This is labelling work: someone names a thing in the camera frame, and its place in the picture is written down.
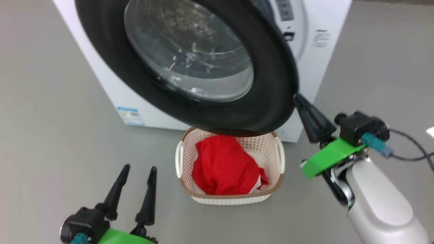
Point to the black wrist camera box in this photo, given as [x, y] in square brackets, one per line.
[359, 123]
[84, 220]

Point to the white washing machine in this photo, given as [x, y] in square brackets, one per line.
[101, 74]

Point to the white flat object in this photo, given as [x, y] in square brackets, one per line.
[430, 133]

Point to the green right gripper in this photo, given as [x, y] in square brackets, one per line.
[327, 156]

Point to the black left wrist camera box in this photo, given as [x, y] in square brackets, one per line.
[84, 220]

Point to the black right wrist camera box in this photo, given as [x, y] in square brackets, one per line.
[359, 123]

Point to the black round washer door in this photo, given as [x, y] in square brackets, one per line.
[264, 84]

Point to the black door latch slot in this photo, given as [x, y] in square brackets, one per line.
[289, 36]

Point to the cream perforated laundry basket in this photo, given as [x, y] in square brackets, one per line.
[184, 159]

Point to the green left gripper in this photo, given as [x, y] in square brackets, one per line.
[118, 237]

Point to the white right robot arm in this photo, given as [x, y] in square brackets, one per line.
[379, 203]

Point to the red white garment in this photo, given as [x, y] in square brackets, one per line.
[258, 161]
[223, 166]

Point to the grey warning sticker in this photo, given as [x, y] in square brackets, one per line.
[284, 9]

